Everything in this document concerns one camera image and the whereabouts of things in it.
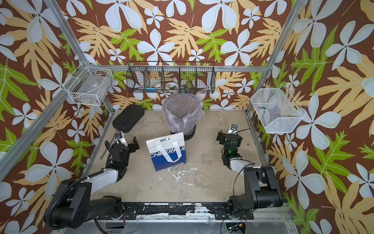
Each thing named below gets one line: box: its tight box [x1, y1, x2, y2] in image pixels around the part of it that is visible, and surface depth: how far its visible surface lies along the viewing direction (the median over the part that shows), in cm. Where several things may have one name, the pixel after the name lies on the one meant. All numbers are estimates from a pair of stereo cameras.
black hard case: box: [112, 104, 145, 134], surface depth 113 cm
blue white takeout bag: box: [146, 132, 187, 172], surface depth 78 cm
